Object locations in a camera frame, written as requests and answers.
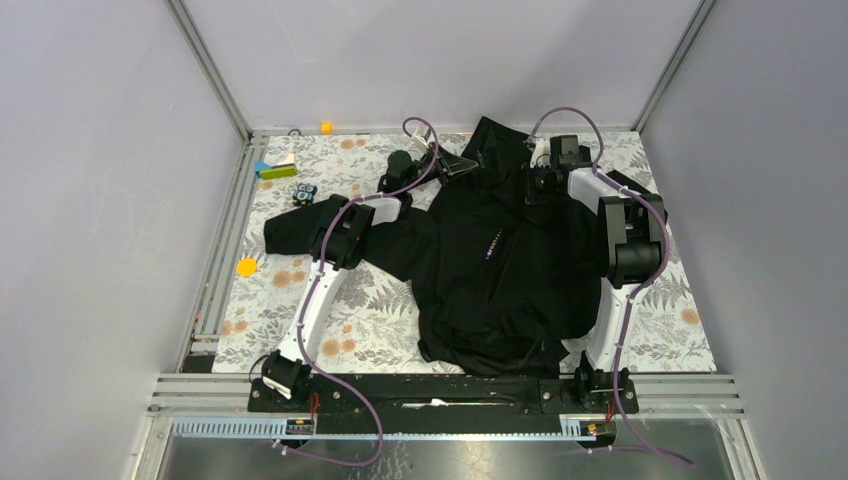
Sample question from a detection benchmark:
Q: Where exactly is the green purple toy block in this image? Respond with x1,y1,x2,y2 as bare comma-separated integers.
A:
254,153,298,180

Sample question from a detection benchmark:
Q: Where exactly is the floral patterned table mat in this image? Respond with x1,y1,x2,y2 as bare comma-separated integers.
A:
212,133,716,374

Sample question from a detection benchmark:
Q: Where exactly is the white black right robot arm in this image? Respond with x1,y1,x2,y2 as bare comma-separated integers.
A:
522,135,668,414

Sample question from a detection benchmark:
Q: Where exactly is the black zip-up jacket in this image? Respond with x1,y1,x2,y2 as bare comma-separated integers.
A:
263,115,669,378

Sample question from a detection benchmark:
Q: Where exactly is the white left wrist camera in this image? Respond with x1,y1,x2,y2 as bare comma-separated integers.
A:
411,125,437,152

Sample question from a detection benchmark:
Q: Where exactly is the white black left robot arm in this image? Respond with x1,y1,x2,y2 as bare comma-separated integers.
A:
261,144,481,411

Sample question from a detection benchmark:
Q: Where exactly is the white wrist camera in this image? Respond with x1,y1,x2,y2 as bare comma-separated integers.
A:
411,125,437,152
528,137,551,169

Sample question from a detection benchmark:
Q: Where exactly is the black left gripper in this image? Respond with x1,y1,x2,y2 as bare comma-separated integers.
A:
402,141,475,191

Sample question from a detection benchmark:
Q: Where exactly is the aluminium front rail frame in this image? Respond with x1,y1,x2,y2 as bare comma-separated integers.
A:
133,374,765,479

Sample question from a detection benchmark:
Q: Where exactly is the aluminium corner frame post right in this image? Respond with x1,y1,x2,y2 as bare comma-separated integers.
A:
630,0,720,134

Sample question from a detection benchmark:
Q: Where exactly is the small black blue toy car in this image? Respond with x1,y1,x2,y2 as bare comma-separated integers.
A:
292,182,317,207

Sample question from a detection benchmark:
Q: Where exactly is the aluminium corner frame post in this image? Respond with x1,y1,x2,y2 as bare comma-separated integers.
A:
630,0,720,134
164,0,252,142

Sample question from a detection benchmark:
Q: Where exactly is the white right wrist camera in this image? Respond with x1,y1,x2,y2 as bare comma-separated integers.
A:
528,137,551,169

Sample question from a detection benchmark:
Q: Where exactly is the aluminium corner frame post left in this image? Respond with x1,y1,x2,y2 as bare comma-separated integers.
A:
164,0,252,142

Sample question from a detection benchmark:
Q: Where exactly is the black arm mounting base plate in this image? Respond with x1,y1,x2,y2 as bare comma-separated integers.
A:
247,374,640,437

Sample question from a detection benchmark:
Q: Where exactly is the yellow round disc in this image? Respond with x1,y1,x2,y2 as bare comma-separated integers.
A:
236,258,258,277

